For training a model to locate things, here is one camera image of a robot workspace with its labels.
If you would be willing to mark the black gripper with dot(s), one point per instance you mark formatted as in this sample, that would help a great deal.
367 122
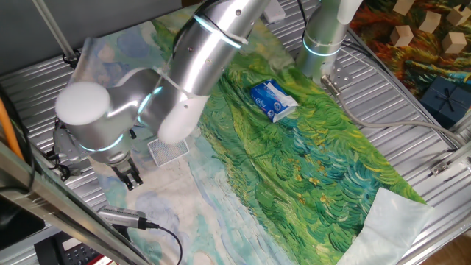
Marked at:
124 168

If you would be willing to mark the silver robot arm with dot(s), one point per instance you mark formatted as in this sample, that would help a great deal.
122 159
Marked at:
206 55

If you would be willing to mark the white mesh toy goal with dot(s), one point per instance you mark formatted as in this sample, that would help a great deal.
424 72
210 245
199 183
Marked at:
169 154

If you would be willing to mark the black desk phone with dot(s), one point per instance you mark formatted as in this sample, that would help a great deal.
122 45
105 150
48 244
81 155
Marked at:
73 254

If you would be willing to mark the black flat device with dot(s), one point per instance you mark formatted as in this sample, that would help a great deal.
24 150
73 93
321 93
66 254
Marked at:
14 224

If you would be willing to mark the blue tissue pack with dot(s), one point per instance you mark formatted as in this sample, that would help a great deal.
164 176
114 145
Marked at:
268 103

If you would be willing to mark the green blue painted cloth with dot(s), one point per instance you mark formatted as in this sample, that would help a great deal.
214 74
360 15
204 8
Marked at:
294 165

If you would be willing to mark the grey metal rod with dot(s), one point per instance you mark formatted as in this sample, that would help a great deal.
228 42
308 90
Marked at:
55 31

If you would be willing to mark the white power strip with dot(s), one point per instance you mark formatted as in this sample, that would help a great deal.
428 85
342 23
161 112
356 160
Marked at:
276 13

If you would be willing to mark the small wooden cube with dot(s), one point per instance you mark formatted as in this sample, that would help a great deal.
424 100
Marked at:
401 35
403 5
430 21
458 14
453 42

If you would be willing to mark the orange green painted cloth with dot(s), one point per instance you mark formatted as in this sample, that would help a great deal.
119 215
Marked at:
423 62

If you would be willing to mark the dark blue gift box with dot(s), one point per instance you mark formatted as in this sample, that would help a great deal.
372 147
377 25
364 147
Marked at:
438 106

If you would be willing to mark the grey ribbed camera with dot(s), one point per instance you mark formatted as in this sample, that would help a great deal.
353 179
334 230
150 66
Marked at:
121 217

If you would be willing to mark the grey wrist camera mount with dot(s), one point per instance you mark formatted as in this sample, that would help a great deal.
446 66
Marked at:
66 147

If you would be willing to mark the aluminium frame beam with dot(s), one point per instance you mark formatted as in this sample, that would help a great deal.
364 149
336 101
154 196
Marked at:
55 206

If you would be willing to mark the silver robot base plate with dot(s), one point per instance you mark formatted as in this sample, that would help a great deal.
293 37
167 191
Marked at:
342 73

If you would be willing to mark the aluminium profile bracket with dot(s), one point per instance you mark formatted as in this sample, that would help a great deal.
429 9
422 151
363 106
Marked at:
452 158

